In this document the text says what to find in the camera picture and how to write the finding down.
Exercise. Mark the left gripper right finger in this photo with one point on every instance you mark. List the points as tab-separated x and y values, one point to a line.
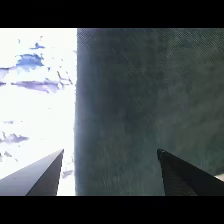
186	181

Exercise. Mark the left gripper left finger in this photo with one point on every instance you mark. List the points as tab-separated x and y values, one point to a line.
36	178

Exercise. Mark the dark pants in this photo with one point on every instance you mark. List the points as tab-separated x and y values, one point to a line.
143	106

